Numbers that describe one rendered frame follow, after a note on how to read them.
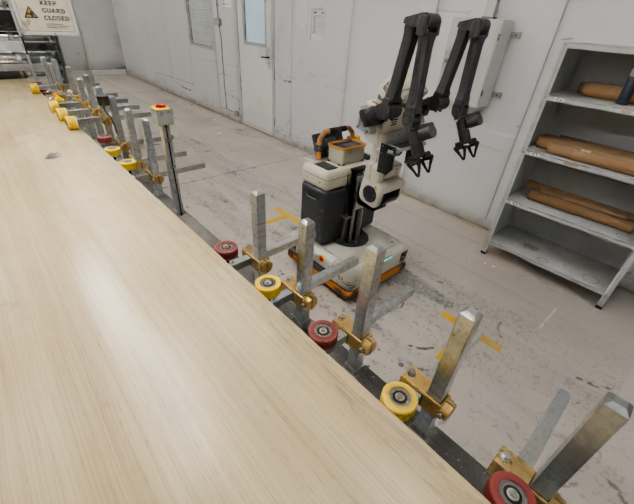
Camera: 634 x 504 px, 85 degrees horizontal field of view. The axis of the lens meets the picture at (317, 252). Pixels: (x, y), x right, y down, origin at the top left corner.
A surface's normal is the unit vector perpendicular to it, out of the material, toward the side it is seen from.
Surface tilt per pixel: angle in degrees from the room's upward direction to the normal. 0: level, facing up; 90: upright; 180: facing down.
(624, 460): 0
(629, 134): 90
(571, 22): 90
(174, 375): 0
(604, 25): 90
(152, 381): 0
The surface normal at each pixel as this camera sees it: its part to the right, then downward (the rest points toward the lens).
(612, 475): 0.06, -0.83
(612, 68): -0.74, 0.33
